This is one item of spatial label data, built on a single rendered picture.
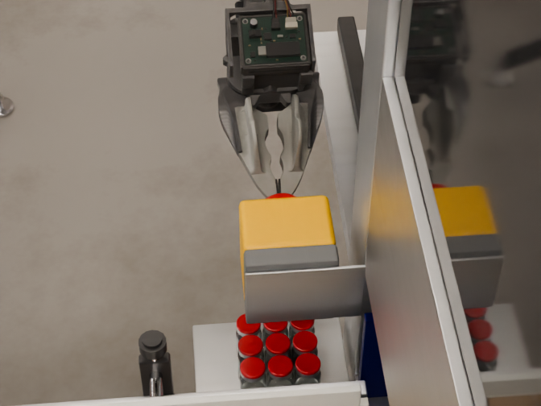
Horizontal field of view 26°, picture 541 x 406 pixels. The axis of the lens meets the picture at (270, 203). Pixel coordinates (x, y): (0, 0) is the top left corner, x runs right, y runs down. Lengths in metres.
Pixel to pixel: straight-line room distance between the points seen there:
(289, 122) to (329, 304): 0.17
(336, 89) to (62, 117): 1.37
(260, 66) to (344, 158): 0.25
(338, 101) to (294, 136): 0.27
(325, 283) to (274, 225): 0.06
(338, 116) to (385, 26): 0.49
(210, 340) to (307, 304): 0.14
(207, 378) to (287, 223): 0.17
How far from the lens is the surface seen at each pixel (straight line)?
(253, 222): 0.91
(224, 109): 1.00
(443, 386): 0.63
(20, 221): 2.36
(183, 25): 2.78
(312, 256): 0.89
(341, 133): 1.21
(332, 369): 1.01
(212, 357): 1.02
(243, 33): 0.96
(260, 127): 0.99
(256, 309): 0.92
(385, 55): 0.75
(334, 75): 1.27
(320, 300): 0.92
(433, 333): 0.65
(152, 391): 0.90
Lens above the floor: 1.70
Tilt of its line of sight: 47 degrees down
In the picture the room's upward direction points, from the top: straight up
